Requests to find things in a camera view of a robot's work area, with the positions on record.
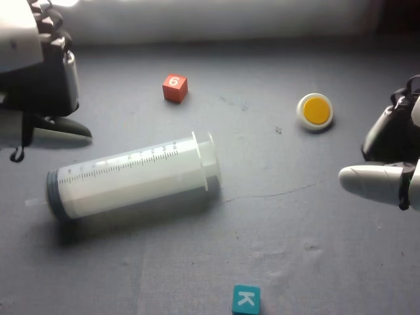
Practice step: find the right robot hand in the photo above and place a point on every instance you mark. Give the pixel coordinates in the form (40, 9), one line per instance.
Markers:
(370, 182)

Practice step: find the large clear plastic syringe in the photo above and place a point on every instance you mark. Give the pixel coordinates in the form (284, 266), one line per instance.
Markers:
(131, 177)

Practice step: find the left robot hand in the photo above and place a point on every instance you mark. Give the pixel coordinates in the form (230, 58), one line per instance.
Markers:
(19, 39)

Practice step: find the orange number cube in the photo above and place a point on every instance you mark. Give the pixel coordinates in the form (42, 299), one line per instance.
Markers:
(174, 90)

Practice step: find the white foam board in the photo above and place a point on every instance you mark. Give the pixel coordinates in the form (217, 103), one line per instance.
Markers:
(213, 19)

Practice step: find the blue letter K cube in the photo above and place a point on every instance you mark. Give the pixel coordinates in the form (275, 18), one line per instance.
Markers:
(246, 300)

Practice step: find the grey table cloth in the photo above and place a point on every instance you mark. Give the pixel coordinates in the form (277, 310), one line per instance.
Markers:
(262, 229)

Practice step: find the yellow button with white rim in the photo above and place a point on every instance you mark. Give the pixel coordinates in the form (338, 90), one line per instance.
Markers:
(315, 111)

